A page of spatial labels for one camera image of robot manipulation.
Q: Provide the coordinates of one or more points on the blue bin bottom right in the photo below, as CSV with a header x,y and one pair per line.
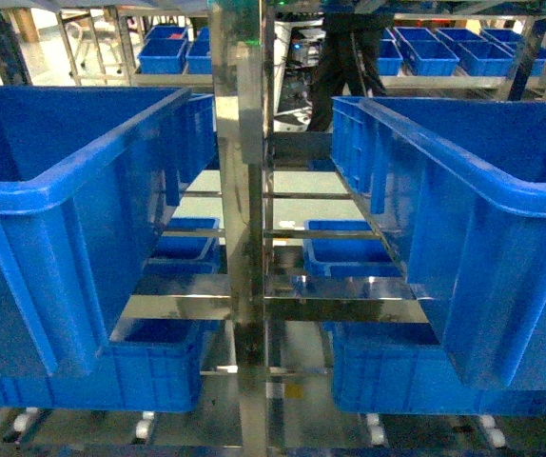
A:
x,y
392,368

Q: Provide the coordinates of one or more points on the blue bin bottom left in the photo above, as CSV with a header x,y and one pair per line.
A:
x,y
150,365

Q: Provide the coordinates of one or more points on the person in black trousers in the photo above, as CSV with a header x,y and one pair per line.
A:
x,y
348,59

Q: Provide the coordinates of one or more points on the large blue bin right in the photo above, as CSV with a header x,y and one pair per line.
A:
x,y
457,189

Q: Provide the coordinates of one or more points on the large blue bin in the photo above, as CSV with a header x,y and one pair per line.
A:
x,y
89,179
457,189

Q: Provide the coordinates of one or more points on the large blue bin left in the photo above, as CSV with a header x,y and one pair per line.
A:
x,y
89,179

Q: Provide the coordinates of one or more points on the steel rack centre post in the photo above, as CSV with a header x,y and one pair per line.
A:
x,y
237,62

